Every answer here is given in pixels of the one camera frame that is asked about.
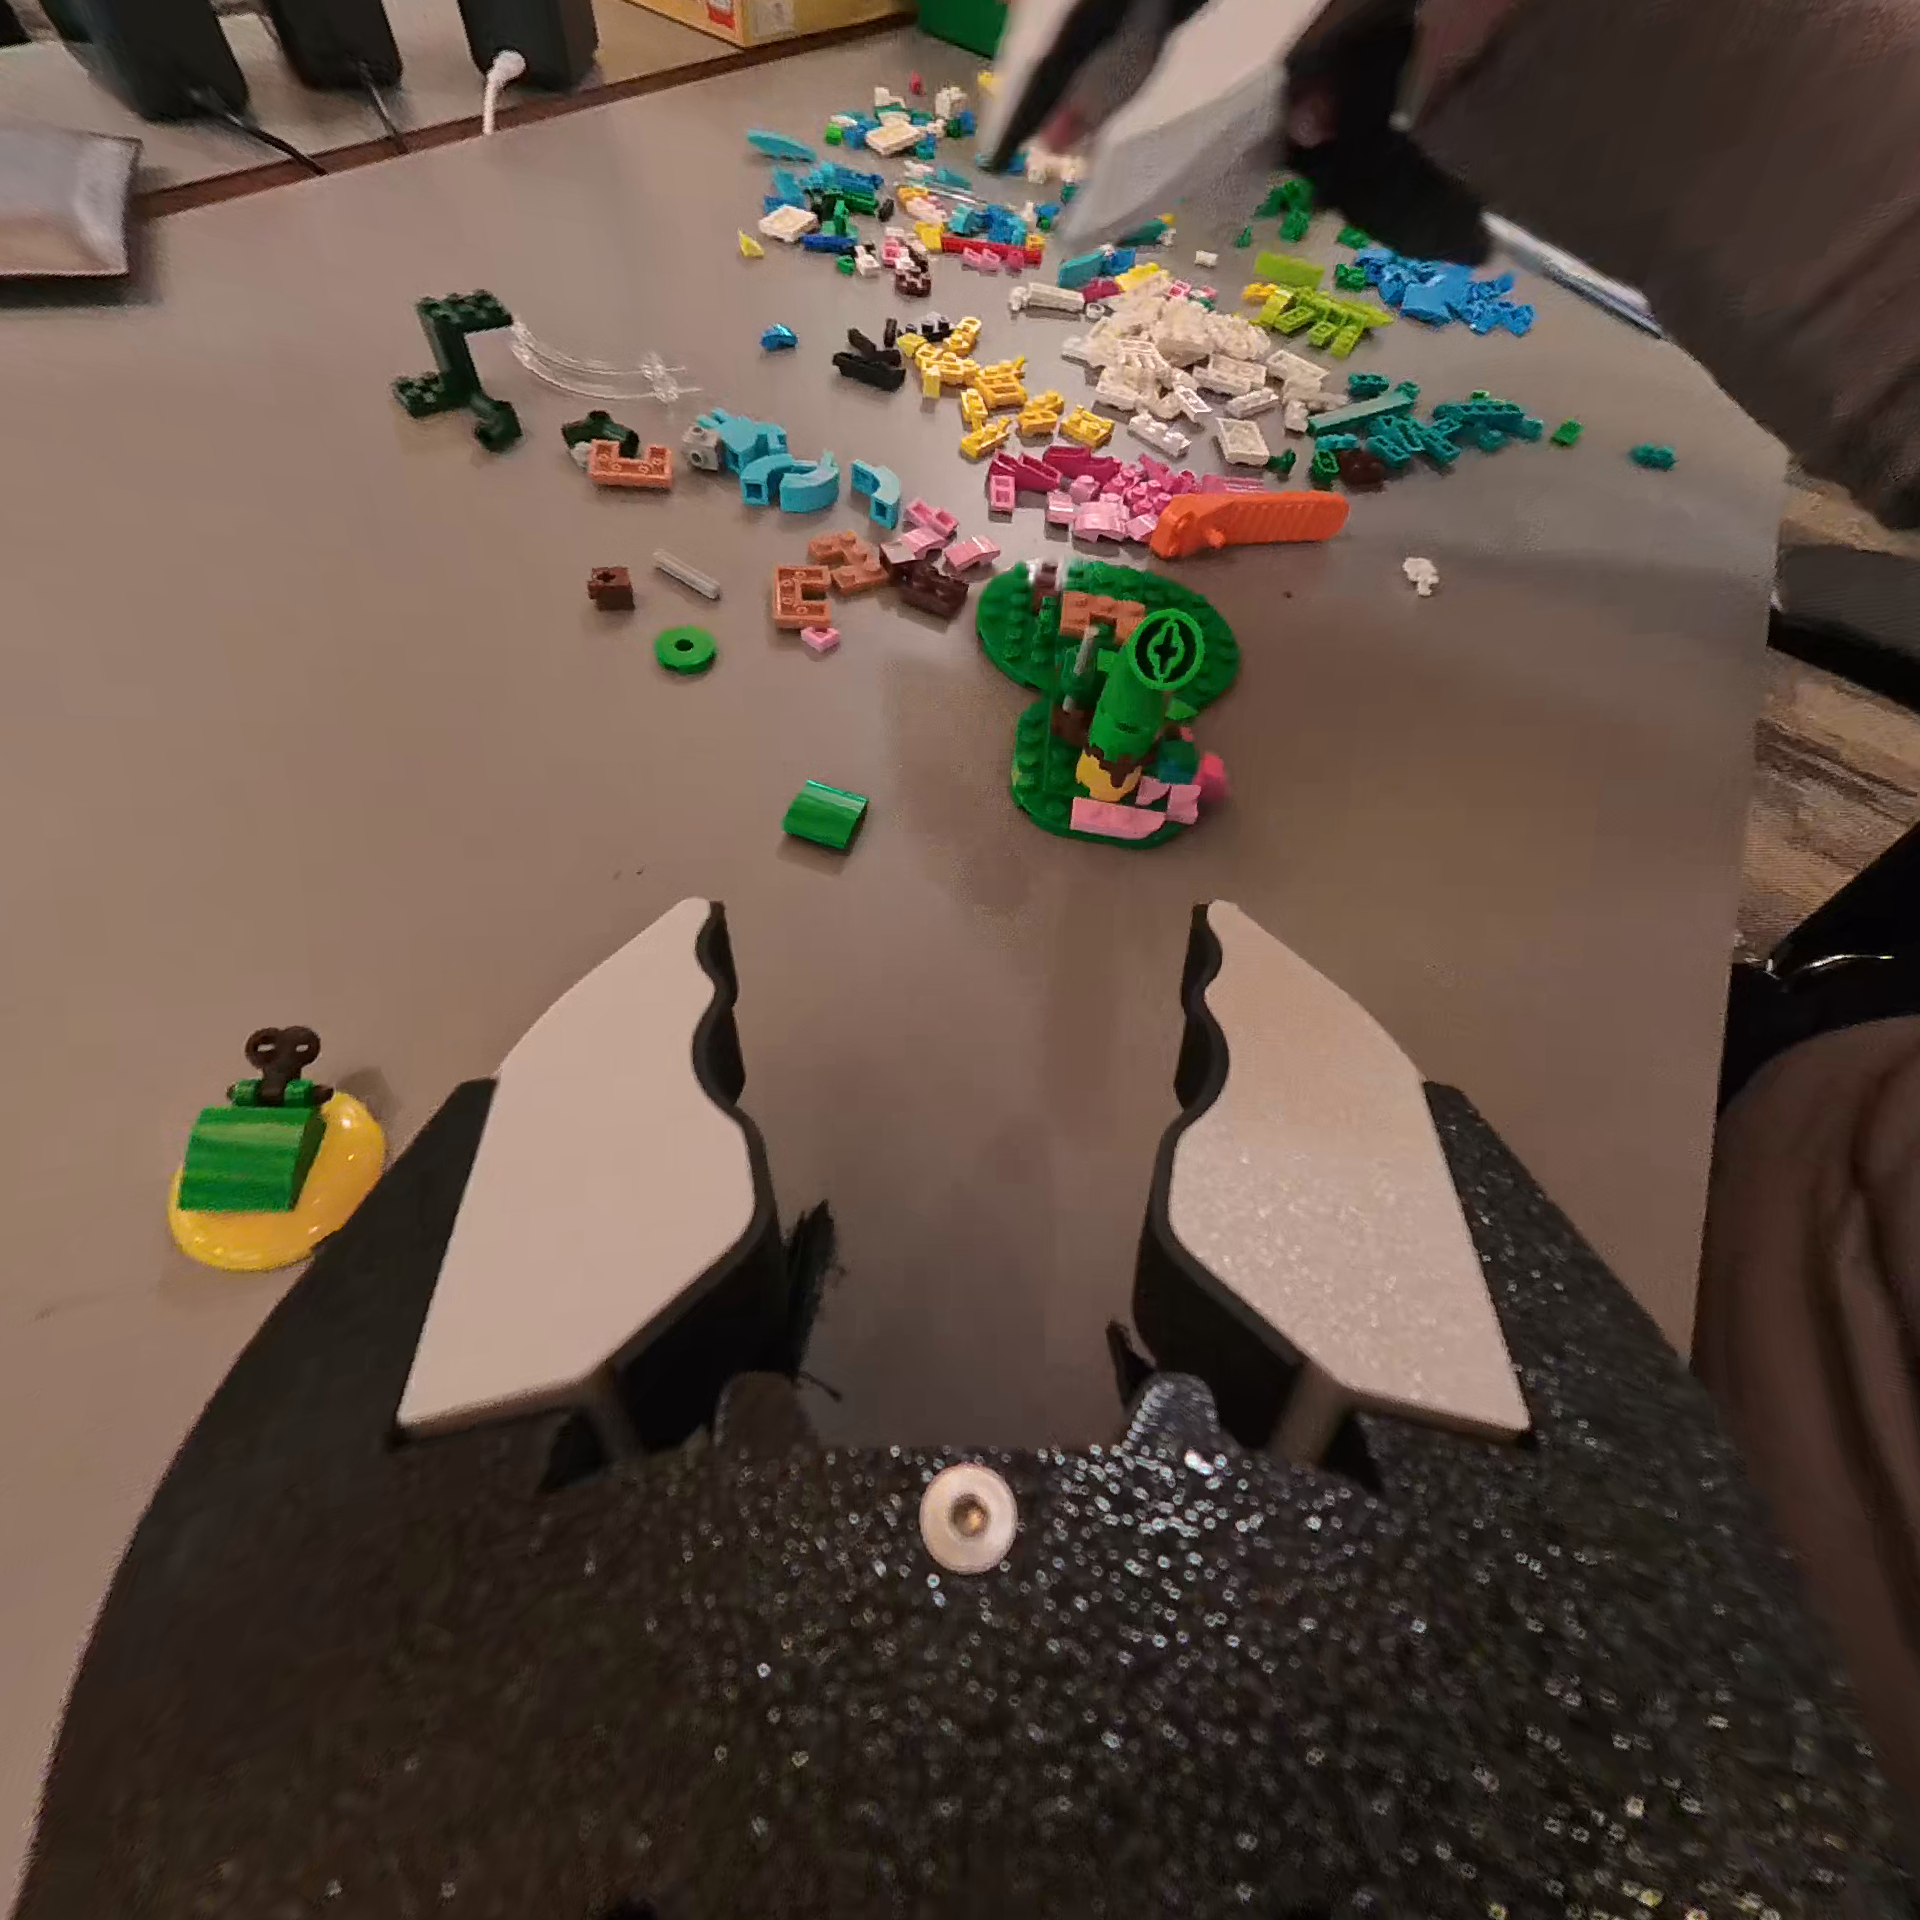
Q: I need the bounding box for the black charger box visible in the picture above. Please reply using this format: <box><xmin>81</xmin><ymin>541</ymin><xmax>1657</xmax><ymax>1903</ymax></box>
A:
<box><xmin>261</xmin><ymin>0</ymin><xmax>405</xmax><ymax>88</ymax></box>
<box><xmin>454</xmin><ymin>0</ymin><xmax>602</xmax><ymax>94</ymax></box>
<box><xmin>41</xmin><ymin>0</ymin><xmax>251</xmax><ymax>123</ymax></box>

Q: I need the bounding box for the dark green toy brick build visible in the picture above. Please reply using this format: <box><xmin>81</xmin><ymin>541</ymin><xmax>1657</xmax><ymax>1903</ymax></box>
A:
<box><xmin>390</xmin><ymin>288</ymin><xmax>525</xmax><ymax>452</ymax></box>

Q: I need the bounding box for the yellow base green slope build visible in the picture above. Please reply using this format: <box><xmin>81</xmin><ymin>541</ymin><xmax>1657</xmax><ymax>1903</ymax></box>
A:
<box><xmin>168</xmin><ymin>1023</ymin><xmax>390</xmax><ymax>1275</ymax></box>

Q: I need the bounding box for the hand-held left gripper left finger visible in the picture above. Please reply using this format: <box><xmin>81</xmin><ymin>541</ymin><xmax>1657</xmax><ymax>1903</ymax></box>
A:
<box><xmin>393</xmin><ymin>896</ymin><xmax>796</xmax><ymax>1467</ymax></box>

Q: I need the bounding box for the person's right forearm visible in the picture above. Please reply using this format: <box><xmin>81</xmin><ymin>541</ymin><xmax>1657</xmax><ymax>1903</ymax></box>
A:
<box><xmin>1411</xmin><ymin>0</ymin><xmax>1920</xmax><ymax>531</ymax></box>

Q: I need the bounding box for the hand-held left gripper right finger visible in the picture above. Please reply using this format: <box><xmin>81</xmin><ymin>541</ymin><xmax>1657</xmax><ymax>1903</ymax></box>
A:
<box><xmin>1129</xmin><ymin>899</ymin><xmax>1537</xmax><ymax>1467</ymax></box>

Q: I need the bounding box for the grey desk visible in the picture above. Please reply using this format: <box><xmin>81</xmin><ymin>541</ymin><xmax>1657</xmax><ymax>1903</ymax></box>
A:
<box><xmin>0</xmin><ymin>27</ymin><xmax>1796</xmax><ymax>1906</ymax></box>

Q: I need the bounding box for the clear curved toy piece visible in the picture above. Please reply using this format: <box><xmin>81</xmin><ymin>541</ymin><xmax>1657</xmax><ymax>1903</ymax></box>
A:
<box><xmin>507</xmin><ymin>315</ymin><xmax>702</xmax><ymax>406</ymax></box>

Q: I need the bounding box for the black cable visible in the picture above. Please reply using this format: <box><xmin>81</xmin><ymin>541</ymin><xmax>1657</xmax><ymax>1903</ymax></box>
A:
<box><xmin>186</xmin><ymin>86</ymin><xmax>328</xmax><ymax>176</ymax></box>

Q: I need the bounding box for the pile of toy bricks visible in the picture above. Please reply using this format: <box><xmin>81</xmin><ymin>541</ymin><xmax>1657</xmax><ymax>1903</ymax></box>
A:
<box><xmin>563</xmin><ymin>66</ymin><xmax>1681</xmax><ymax>653</ymax></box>

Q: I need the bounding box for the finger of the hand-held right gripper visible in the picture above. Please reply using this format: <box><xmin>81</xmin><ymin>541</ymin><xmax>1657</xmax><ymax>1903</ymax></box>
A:
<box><xmin>984</xmin><ymin>0</ymin><xmax>1186</xmax><ymax>173</ymax></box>
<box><xmin>1068</xmin><ymin>0</ymin><xmax>1297</xmax><ymax>245</ymax></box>

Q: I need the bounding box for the green toy brick tree build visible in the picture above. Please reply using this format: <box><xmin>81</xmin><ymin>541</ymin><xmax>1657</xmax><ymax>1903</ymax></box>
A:
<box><xmin>976</xmin><ymin>556</ymin><xmax>1249</xmax><ymax>855</ymax></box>

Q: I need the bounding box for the yellow cardboard box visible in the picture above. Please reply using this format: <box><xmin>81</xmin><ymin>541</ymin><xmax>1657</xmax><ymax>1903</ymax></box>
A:
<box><xmin>617</xmin><ymin>0</ymin><xmax>922</xmax><ymax>50</ymax></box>

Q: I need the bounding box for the orange brick separator tool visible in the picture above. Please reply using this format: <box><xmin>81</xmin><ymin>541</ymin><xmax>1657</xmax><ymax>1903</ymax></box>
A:
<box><xmin>1152</xmin><ymin>488</ymin><xmax>1354</xmax><ymax>559</ymax></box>

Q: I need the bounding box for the grey pouch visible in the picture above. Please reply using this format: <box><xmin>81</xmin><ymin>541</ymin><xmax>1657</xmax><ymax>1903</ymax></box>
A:
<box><xmin>0</xmin><ymin>126</ymin><xmax>147</xmax><ymax>282</ymax></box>

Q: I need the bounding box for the person's grey sweatshirt torso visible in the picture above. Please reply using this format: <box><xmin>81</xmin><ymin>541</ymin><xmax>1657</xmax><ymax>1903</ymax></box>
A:
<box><xmin>1692</xmin><ymin>1020</ymin><xmax>1920</xmax><ymax>1853</ymax></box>

